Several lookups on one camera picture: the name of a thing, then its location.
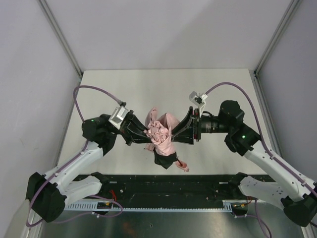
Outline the left aluminium corner post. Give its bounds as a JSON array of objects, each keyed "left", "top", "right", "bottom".
[{"left": 37, "top": 0, "right": 83, "bottom": 79}]

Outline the grey slotted cable duct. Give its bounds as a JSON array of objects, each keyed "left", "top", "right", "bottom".
[{"left": 64, "top": 199, "right": 232, "bottom": 213}]

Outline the right aluminium corner post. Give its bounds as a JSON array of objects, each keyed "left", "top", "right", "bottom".
[{"left": 253, "top": 0, "right": 302, "bottom": 77}]

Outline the aluminium corner post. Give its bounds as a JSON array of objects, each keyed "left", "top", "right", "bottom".
[
  {"left": 37, "top": 0, "right": 83, "bottom": 79},
  {"left": 253, "top": 0, "right": 302, "bottom": 77}
]

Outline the pink and black folding umbrella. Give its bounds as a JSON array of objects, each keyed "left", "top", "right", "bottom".
[{"left": 144, "top": 107, "right": 189, "bottom": 172}]

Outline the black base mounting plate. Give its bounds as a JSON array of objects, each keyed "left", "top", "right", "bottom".
[{"left": 81, "top": 173, "right": 258, "bottom": 215}]

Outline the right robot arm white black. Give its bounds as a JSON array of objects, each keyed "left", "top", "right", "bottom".
[{"left": 172, "top": 100, "right": 317, "bottom": 227}]

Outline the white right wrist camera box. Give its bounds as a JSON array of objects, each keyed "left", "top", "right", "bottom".
[{"left": 189, "top": 91, "right": 208, "bottom": 116}]

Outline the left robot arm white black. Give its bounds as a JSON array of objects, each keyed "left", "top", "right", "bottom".
[{"left": 26, "top": 106, "right": 150, "bottom": 223}]

